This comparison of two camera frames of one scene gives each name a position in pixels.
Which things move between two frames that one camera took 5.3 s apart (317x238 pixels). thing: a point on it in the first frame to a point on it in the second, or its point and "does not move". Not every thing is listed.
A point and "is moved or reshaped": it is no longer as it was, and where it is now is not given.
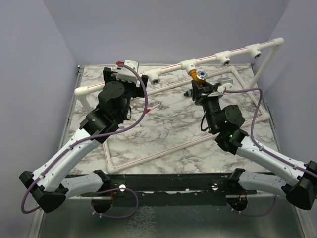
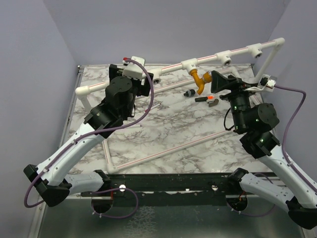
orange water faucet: [199, 77] is moved or reshaped
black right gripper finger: [213, 87] to [236, 81]
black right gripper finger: [197, 89] to [218, 83]
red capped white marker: [148, 110] does not move
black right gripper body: [204, 100] to [242, 91]
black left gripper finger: [107, 74] to [113, 71]
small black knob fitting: [187, 93] does not move
